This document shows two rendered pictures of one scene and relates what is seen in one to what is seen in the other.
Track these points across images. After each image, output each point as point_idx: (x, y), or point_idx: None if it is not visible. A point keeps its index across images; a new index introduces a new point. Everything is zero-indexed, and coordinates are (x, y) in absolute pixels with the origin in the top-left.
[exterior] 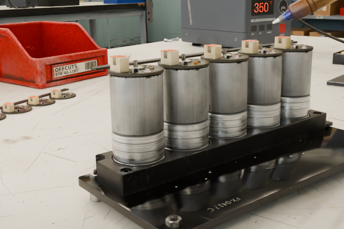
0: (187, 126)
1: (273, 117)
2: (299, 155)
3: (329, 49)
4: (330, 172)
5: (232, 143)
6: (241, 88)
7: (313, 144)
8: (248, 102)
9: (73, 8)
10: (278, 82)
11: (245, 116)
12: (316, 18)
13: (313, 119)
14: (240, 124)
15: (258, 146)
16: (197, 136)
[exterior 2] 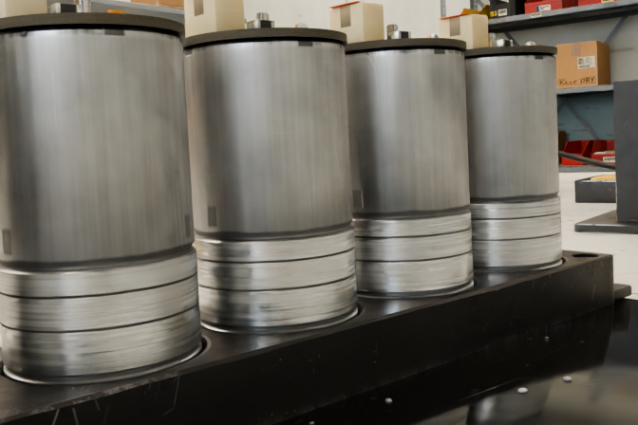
0: (84, 274)
1: (450, 260)
2: (554, 386)
3: (562, 185)
4: None
5: (295, 347)
6: (322, 140)
7: (592, 347)
8: (362, 212)
9: None
10: (457, 139)
11: (348, 249)
12: None
13: (576, 271)
14: (329, 278)
15: (401, 360)
16: (134, 319)
